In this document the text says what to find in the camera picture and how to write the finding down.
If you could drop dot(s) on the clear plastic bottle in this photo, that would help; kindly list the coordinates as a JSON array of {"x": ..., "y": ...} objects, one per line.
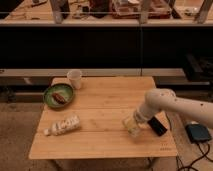
[{"x": 63, "y": 126}]

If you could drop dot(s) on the green bowl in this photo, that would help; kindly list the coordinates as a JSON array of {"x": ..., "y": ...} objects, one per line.
[{"x": 65, "y": 90}]

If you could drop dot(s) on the white ceramic cup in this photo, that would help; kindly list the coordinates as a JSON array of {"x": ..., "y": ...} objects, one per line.
[{"x": 74, "y": 76}]

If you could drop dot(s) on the brown food in bowl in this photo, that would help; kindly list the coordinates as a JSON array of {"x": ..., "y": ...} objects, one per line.
[{"x": 58, "y": 98}]

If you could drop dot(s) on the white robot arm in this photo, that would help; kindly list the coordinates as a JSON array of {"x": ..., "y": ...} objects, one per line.
[{"x": 157, "y": 100}]

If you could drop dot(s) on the white sponge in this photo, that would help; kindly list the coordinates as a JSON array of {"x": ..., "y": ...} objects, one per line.
[{"x": 132, "y": 128}]

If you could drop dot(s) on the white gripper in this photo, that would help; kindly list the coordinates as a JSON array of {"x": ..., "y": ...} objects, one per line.
[{"x": 132, "y": 117}]

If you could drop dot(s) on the blue foot pedal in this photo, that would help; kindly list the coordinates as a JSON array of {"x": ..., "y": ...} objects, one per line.
[{"x": 197, "y": 133}]

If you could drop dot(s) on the metal shelf rail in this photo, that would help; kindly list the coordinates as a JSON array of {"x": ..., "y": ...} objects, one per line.
[{"x": 92, "y": 72}]

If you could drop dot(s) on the black phone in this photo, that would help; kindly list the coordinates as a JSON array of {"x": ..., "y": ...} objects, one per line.
[{"x": 157, "y": 126}]

